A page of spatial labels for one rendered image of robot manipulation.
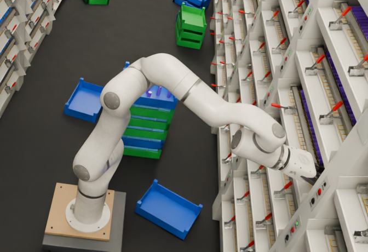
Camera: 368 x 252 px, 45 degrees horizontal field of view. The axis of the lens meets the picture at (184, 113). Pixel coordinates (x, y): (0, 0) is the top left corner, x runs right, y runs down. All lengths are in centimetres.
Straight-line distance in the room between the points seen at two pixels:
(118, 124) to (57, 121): 132
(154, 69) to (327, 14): 69
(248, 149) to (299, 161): 18
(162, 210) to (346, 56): 139
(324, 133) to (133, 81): 61
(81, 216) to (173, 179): 83
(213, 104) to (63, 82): 191
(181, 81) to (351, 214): 58
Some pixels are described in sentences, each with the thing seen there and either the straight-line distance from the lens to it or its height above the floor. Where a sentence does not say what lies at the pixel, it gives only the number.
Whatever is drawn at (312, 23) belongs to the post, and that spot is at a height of 125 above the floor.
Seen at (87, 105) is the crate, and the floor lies 0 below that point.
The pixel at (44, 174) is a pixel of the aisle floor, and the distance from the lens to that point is 252.
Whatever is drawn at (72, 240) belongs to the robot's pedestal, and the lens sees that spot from 196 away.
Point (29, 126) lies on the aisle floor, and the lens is 277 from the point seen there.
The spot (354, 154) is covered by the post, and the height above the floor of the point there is 124.
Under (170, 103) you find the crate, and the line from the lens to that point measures 240.
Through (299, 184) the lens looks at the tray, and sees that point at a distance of 152.
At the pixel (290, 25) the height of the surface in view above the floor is 112.
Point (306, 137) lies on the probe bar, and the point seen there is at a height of 97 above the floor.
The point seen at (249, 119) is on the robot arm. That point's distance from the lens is 126.
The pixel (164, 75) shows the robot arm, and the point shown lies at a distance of 131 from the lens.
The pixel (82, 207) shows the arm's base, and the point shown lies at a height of 41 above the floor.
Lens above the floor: 193
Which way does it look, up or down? 39 degrees down
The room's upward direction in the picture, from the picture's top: 19 degrees clockwise
